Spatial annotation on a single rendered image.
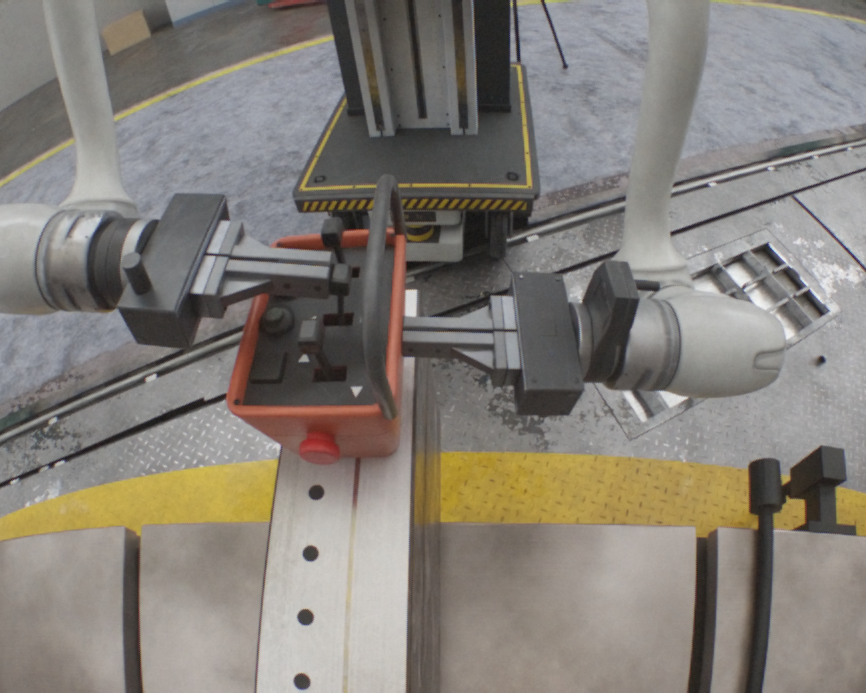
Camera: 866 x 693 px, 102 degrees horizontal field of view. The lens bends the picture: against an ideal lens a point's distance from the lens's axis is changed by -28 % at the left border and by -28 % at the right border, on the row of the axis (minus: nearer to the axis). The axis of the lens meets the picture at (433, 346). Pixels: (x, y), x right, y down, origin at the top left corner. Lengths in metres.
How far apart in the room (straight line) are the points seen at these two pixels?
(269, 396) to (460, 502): 0.82
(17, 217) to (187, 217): 0.16
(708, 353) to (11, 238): 0.62
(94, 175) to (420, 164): 1.01
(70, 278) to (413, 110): 1.31
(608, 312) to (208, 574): 0.79
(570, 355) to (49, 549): 1.10
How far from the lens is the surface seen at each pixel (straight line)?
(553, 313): 0.44
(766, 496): 0.95
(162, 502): 1.42
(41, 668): 1.20
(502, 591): 0.81
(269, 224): 1.90
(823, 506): 1.10
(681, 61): 0.51
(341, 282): 0.37
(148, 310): 0.36
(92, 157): 0.63
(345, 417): 0.36
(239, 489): 1.31
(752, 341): 0.50
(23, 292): 0.46
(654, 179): 0.58
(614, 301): 0.39
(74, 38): 0.61
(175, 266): 0.38
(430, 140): 1.54
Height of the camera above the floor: 1.12
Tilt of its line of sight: 55 degrees down
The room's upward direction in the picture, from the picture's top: 8 degrees counter-clockwise
